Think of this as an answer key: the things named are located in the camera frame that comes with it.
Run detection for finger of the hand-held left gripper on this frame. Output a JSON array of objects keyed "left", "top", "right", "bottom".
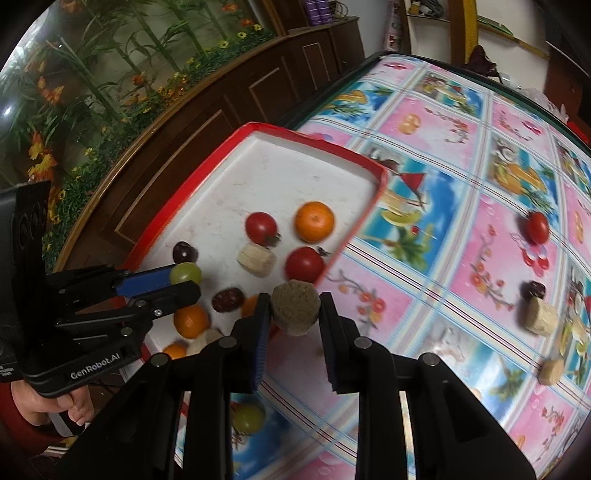
[
  {"left": 46, "top": 263, "right": 175, "bottom": 301},
  {"left": 54, "top": 281, "right": 202, "bottom": 346}
]

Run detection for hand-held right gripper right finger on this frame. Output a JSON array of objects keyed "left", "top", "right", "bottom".
[{"left": 318, "top": 292, "right": 537, "bottom": 480}]

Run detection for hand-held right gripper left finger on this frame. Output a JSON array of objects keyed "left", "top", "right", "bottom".
[{"left": 60, "top": 293, "right": 273, "bottom": 480}]

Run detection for green grape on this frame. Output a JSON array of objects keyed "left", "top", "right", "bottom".
[
  {"left": 232, "top": 401, "right": 266, "bottom": 435},
  {"left": 169, "top": 261, "right": 203, "bottom": 286}
]

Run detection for red tomato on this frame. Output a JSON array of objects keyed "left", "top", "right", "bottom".
[
  {"left": 284, "top": 246, "right": 331, "bottom": 283},
  {"left": 526, "top": 211, "right": 550, "bottom": 245},
  {"left": 245, "top": 211, "right": 281, "bottom": 245}
]

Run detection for red-rimmed white tray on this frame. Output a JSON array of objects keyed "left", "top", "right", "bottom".
[{"left": 124, "top": 121, "right": 392, "bottom": 365}]

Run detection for person's left forearm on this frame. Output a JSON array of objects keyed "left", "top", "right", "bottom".
[{"left": 0, "top": 383, "right": 61, "bottom": 457}]

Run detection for person's left hand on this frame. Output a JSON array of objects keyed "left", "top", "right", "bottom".
[{"left": 9, "top": 381, "right": 95, "bottom": 428}]

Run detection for red date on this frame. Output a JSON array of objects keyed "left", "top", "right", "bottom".
[{"left": 211, "top": 287, "right": 245, "bottom": 313}]

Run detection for beige cork piece in tray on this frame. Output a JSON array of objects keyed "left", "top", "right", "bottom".
[{"left": 237, "top": 244, "right": 277, "bottom": 278}]

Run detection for printed tablecloth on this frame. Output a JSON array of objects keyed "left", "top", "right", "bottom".
[{"left": 173, "top": 53, "right": 591, "bottom": 480}]

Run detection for dark wooden cabinet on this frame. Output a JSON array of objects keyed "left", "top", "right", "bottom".
[{"left": 53, "top": 16, "right": 365, "bottom": 273}]

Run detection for purple containers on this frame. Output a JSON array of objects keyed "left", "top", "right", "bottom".
[{"left": 305, "top": 0, "right": 329, "bottom": 26}]

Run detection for maroon cloth bundle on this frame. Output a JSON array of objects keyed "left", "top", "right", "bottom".
[{"left": 467, "top": 45, "right": 502, "bottom": 79}]

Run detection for patterned paper roll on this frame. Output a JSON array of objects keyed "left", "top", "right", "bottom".
[{"left": 382, "top": 0, "right": 409, "bottom": 52}]

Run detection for brown wooden cupboard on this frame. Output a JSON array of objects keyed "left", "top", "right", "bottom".
[{"left": 545, "top": 28, "right": 591, "bottom": 116}]

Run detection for floral wall panel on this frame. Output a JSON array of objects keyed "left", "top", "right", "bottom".
[{"left": 0, "top": 0, "right": 287, "bottom": 259}]

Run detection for white wall shelf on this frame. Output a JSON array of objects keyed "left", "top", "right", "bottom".
[{"left": 406, "top": 0, "right": 451, "bottom": 24}]

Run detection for yellow wooden post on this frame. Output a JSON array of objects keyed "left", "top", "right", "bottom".
[{"left": 450, "top": 0, "right": 481, "bottom": 65}]

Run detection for wooden wall shelf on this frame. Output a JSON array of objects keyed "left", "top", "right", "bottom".
[{"left": 478, "top": 16, "right": 550, "bottom": 58}]

